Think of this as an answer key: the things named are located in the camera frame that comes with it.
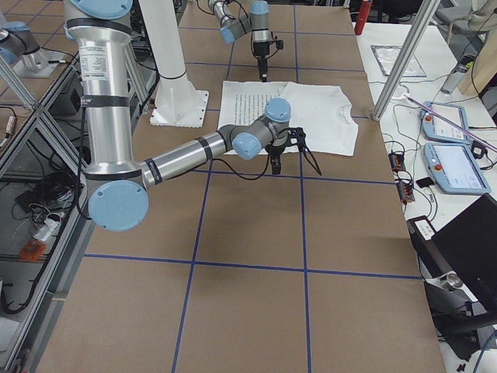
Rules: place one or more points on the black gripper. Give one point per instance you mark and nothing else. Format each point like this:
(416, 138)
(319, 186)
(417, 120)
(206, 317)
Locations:
(261, 52)
(276, 148)

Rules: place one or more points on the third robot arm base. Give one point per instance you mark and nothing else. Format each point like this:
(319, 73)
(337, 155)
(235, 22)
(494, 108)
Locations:
(21, 51)

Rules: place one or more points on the grey water bottle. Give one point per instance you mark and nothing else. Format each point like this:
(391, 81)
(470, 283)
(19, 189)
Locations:
(457, 73)

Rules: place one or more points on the orange device on floor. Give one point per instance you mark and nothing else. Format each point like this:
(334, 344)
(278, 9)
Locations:
(32, 251)

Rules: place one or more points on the small black electronics board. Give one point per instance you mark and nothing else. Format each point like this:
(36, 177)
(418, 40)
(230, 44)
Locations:
(397, 162)

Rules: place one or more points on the white long-sleeve printed shirt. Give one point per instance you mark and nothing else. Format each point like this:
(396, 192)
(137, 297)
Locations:
(323, 111)

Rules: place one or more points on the aluminium frame post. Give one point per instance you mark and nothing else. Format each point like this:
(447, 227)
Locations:
(417, 29)

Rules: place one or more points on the lower teach pendant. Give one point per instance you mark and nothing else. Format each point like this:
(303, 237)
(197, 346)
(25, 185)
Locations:
(453, 169)

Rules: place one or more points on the upper teach pendant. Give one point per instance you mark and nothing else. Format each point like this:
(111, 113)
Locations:
(436, 129)

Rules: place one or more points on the black box under table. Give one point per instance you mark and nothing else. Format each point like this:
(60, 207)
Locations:
(68, 101)

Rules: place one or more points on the red bottle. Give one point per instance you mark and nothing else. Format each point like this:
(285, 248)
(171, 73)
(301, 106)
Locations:
(362, 16)

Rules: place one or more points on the black laptop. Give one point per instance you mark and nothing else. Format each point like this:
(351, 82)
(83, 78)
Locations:
(467, 246)

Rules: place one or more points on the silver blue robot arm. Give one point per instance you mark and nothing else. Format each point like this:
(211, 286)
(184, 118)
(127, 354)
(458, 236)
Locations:
(255, 23)
(117, 184)

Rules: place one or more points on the teach pendant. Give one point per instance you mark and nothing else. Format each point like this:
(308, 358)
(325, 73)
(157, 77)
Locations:
(453, 169)
(436, 129)

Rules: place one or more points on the white labelled black box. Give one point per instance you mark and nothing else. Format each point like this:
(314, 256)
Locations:
(421, 231)

